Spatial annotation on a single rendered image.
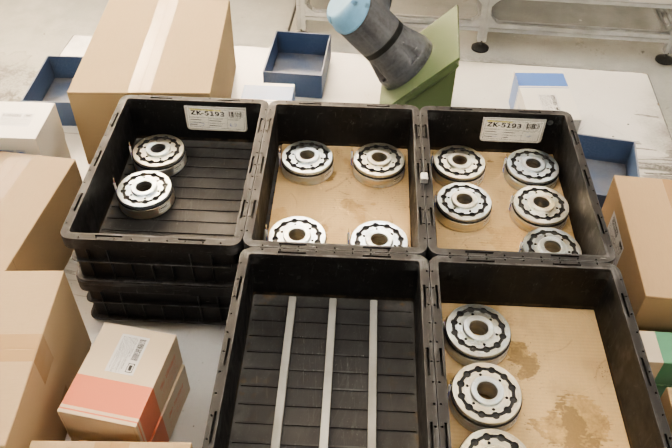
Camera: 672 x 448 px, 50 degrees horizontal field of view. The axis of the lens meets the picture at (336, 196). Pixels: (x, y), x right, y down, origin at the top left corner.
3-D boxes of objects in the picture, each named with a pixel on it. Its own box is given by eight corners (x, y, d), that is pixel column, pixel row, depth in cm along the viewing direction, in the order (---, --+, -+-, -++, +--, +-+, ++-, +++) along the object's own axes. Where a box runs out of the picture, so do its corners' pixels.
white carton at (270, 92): (247, 111, 179) (245, 81, 173) (295, 114, 179) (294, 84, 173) (234, 164, 165) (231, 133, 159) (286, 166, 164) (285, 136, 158)
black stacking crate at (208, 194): (133, 140, 153) (123, 96, 146) (271, 146, 153) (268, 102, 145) (75, 284, 125) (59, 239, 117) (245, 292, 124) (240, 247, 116)
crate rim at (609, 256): (418, 114, 145) (419, 105, 144) (567, 120, 144) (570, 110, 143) (427, 264, 116) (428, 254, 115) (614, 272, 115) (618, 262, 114)
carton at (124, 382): (114, 349, 119) (104, 321, 114) (183, 362, 118) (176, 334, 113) (69, 437, 108) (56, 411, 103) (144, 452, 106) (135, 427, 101)
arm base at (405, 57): (385, 64, 181) (358, 38, 176) (432, 29, 173) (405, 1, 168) (382, 100, 170) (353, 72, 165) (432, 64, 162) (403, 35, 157)
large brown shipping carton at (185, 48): (124, 66, 193) (109, -2, 180) (236, 67, 194) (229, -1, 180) (88, 164, 164) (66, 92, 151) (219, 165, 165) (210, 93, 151)
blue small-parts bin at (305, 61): (277, 52, 199) (276, 30, 194) (330, 56, 198) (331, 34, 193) (264, 94, 185) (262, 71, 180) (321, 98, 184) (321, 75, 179)
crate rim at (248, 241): (270, 109, 146) (269, 99, 144) (418, 114, 145) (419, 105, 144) (242, 256, 117) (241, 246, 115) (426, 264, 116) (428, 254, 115)
